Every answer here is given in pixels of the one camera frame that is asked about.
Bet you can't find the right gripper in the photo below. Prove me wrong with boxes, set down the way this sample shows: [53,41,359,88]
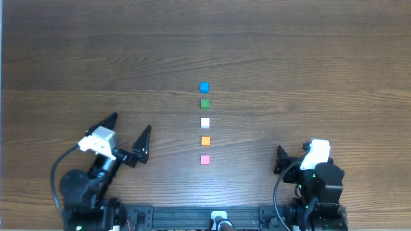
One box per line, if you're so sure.
[273,141,312,175]

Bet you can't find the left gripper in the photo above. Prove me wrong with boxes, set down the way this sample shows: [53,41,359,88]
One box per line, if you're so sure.
[85,112,152,169]

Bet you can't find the mounting rail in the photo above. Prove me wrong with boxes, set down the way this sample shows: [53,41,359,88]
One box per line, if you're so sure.
[119,204,348,231]

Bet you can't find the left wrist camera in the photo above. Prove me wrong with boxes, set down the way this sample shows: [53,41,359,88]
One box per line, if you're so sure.
[78,126,119,160]

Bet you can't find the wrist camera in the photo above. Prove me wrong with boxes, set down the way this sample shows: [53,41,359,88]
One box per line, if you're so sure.
[299,139,331,171]
[78,126,119,160]

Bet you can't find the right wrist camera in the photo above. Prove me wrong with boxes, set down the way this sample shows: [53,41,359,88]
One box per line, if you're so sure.
[299,139,331,171]

